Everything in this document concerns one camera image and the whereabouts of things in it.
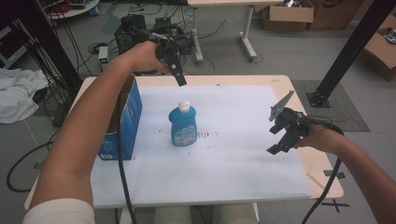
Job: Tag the closed cardboard box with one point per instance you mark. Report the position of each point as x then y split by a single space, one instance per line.
334 14

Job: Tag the black tape piece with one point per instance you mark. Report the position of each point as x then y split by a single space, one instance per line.
334 174

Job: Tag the white desk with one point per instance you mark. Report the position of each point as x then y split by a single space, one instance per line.
247 34

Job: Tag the white cloth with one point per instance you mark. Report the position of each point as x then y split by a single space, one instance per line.
18 93

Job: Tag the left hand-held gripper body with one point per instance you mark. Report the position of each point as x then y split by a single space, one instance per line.
168 49

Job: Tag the person's white sleeve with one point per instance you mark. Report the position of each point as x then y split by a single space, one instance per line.
60 213

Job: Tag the small white power box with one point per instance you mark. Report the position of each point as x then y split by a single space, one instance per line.
103 54

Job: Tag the blue detergent bottle white cap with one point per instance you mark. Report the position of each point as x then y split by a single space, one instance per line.
183 127

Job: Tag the blue cardboard box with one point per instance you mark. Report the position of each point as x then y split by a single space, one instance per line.
130 115

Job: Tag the round white table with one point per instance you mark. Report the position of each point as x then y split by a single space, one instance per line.
74 7

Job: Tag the white paper table cover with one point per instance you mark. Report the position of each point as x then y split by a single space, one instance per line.
236 161

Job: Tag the black computer case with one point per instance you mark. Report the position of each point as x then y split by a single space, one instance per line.
129 34

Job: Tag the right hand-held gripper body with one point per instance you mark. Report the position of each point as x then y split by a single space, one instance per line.
292 124

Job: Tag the person's left hand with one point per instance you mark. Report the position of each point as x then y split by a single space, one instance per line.
143 57

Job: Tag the person's right hand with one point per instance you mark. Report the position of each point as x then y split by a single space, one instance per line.
322 138

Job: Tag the open cardboard box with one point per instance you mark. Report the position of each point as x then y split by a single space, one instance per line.
381 53
288 15

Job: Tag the black tape cross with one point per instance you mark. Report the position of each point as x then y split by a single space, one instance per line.
335 204

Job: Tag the black metal stand post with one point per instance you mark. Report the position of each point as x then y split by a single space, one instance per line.
351 49

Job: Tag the grey floor mat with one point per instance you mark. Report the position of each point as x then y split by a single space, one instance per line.
345 112

